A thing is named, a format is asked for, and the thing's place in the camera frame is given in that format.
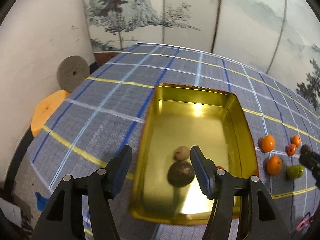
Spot dark brown round fruit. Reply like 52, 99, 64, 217
300, 144, 312, 154

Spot green tomato large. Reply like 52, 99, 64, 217
286, 165, 300, 180

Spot small orange mandarin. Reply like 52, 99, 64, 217
291, 135, 302, 148

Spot dark brown passion fruit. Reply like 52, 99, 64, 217
167, 161, 195, 187

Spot tan longan fruit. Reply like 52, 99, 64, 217
173, 146, 190, 161

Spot green tomato small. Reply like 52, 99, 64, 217
297, 164, 304, 178

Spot blue tape scrap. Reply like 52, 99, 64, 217
35, 192, 49, 212

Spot gold toffee tin tray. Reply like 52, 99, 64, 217
129, 84, 259, 225

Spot orange round wooden stool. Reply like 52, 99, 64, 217
30, 89, 70, 137

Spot blue plaid tablecloth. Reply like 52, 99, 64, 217
26, 42, 320, 240

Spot painted folding screen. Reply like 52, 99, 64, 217
84, 0, 319, 109

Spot grey round millstone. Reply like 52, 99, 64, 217
56, 56, 90, 93

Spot pink ribbon cable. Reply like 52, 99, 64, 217
295, 212, 316, 231

